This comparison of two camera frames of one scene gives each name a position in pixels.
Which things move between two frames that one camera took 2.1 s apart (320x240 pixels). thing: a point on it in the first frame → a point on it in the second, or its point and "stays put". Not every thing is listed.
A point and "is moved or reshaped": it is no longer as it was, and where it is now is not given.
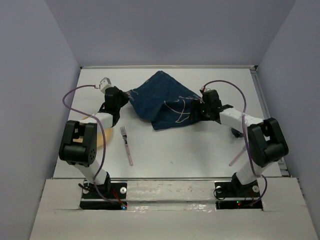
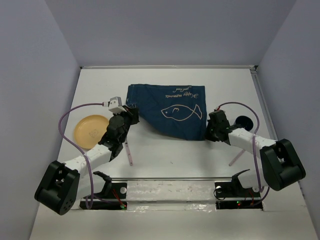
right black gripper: x=204 y=118 → x=208 y=136
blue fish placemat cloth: x=164 y=101 is moved or reshaped
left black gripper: x=124 y=97 → x=131 y=113
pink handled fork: x=124 y=136 stays put
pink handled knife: x=243 y=149 stays put
